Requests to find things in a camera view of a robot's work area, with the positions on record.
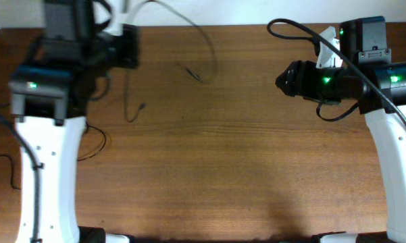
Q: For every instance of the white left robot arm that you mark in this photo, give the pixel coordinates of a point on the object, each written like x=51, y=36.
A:
x=50, y=92

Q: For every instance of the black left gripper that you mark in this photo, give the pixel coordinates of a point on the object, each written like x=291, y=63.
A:
x=129, y=46

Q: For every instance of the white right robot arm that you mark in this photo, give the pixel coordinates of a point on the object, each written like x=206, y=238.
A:
x=355, y=62

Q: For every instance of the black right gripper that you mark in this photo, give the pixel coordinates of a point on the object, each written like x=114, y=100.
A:
x=300, y=72

